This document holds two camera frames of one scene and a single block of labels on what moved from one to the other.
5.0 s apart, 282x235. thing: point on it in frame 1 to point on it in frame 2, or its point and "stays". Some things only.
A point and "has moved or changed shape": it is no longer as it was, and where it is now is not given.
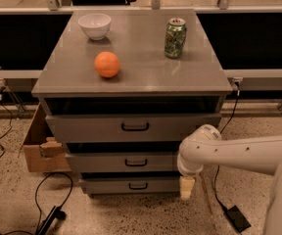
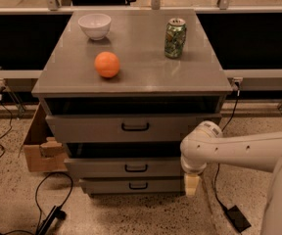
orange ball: [107, 64] stays
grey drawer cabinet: [122, 89] stays
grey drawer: [122, 162] has moved or changed shape
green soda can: [175, 37] stays
